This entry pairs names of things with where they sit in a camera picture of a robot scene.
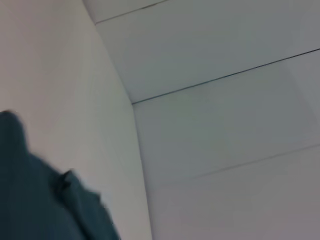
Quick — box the blue short-sleeved shirt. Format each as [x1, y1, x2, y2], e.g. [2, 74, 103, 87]
[0, 109, 121, 240]

